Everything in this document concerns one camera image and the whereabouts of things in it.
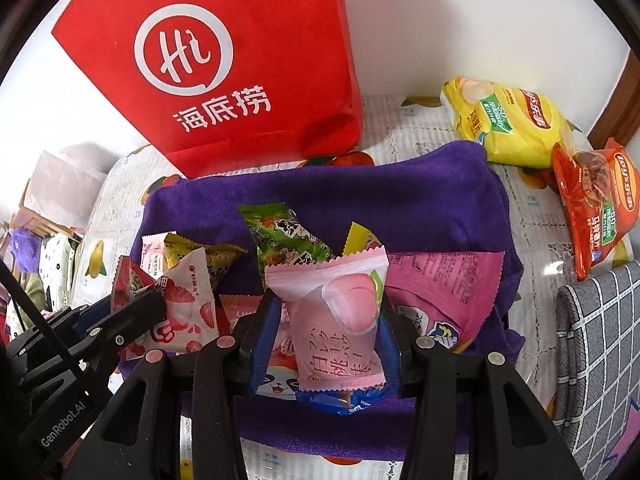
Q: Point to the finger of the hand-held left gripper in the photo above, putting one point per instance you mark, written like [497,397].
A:
[135,317]
[92,312]

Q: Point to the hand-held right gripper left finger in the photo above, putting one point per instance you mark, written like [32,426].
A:
[265,350]

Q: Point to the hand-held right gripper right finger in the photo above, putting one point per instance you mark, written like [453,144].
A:
[389,355]

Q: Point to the red snack packet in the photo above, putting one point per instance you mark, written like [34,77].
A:
[127,280]

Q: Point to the strawberry print snack packet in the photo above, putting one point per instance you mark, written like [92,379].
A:
[152,255]
[192,310]

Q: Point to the blue cookie packet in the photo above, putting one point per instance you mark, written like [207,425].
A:
[350,402]

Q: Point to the pale pink peach packet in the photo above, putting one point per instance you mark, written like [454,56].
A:
[330,320]

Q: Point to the large pink snack bag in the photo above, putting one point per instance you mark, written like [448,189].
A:
[440,290]

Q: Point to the green snack packet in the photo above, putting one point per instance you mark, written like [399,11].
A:
[280,245]

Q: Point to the olive yellow snack packet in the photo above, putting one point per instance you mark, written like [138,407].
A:
[360,240]

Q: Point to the purple fuzzy item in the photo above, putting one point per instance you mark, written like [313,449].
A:
[25,247]

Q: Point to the white plastic bag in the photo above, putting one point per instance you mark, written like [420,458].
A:
[65,180]

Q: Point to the purple towel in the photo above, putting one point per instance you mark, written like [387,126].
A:
[425,200]

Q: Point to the grey checked cloth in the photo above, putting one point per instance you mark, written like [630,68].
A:
[600,340]

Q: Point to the yellow chip bag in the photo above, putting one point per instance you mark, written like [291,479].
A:
[515,145]

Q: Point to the orange chip bag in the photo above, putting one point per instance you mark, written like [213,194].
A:
[590,210]

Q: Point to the red paper bag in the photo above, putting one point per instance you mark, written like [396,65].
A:
[300,35]

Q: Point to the brown wooden door frame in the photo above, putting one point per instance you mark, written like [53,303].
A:
[617,110]

